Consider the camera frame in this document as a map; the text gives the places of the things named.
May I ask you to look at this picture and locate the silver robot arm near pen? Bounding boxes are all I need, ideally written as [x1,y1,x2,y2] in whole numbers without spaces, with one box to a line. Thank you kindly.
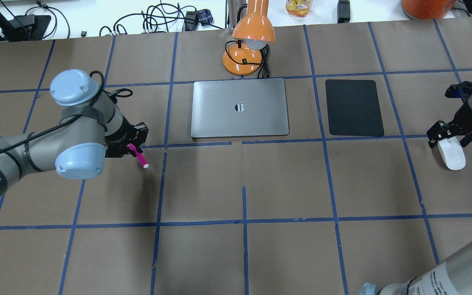
[0,69,148,198]

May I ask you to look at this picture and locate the black gripper body pen side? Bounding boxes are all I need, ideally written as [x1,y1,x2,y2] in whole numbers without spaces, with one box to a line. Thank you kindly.
[105,118,148,158]

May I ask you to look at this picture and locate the orange desk lamp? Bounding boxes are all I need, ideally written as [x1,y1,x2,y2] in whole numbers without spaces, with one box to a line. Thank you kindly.
[222,0,277,76]

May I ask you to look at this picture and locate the orange round object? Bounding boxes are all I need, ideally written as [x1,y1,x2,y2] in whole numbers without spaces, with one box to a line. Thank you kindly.
[400,0,457,19]

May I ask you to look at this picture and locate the white computer mouse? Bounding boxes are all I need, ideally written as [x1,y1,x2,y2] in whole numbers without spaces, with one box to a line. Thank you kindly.
[438,137,466,170]

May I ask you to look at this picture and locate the silver closed laptop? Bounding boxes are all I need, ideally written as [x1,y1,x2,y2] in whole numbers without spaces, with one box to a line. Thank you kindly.
[191,78,290,138]

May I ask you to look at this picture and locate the aluminium frame post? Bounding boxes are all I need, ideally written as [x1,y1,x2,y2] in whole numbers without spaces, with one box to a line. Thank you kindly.
[225,0,247,29]

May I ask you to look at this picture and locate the black camera stand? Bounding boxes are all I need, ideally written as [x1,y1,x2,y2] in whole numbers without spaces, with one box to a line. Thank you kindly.
[0,0,52,42]

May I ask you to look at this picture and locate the black mousepad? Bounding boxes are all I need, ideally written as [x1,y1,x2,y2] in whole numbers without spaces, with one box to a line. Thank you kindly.
[325,79,385,137]

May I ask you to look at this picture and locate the black power adapter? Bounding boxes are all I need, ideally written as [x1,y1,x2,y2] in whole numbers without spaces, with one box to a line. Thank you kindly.
[336,0,351,23]

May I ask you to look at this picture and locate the black gripper body mouse side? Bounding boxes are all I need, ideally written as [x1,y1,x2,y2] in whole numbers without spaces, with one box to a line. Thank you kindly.
[427,82,472,149]

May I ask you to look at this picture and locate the pink marker pen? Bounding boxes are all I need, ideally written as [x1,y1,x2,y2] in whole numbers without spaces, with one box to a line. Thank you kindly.
[126,143,150,169]

